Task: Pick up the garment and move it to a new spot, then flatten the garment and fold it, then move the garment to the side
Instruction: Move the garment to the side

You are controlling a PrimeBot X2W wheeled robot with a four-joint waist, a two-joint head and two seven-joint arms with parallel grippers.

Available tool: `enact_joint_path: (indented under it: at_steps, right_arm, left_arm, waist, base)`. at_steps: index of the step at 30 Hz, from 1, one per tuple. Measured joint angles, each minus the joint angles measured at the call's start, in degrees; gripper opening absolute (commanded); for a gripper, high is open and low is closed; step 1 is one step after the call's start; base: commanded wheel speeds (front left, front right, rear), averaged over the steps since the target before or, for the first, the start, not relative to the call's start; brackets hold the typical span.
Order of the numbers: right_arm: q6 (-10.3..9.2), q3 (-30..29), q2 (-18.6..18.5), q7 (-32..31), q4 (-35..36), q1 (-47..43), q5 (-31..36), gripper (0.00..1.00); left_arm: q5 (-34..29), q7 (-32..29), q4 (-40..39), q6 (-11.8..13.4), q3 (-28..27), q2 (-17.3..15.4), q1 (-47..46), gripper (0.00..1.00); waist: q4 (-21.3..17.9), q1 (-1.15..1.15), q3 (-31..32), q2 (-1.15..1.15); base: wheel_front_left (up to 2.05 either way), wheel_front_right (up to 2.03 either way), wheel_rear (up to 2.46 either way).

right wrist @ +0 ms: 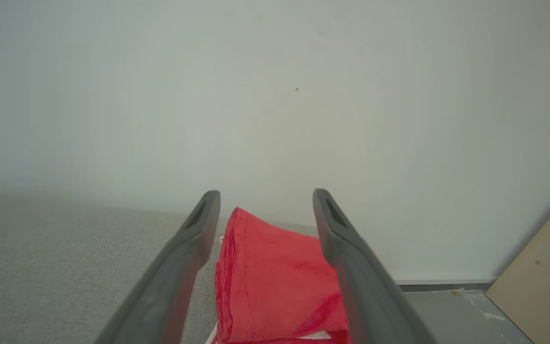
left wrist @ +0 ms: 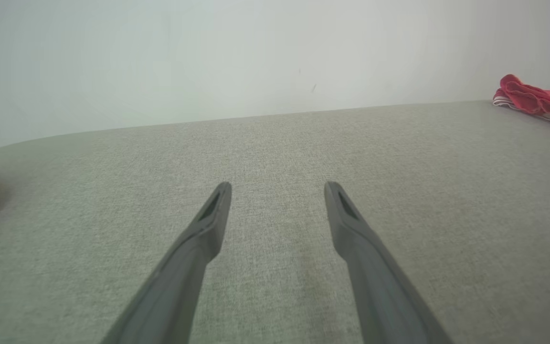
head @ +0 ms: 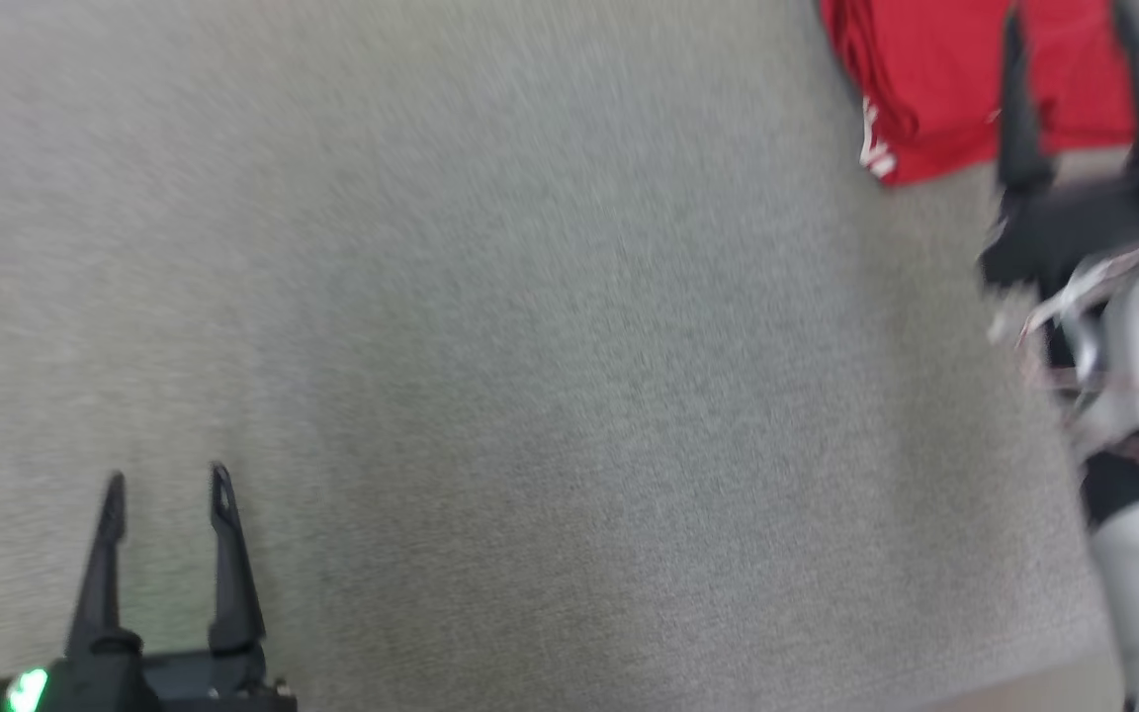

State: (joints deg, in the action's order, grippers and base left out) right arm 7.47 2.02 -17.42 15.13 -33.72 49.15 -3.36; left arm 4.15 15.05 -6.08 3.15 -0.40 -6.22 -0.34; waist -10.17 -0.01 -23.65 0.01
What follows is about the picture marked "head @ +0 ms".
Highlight red shirt white sleeves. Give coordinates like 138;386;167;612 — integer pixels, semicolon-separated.
817;0;1139;189

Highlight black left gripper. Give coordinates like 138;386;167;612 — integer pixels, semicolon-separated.
0;462;299;712

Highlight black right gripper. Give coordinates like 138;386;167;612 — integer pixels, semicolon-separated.
980;0;1139;291

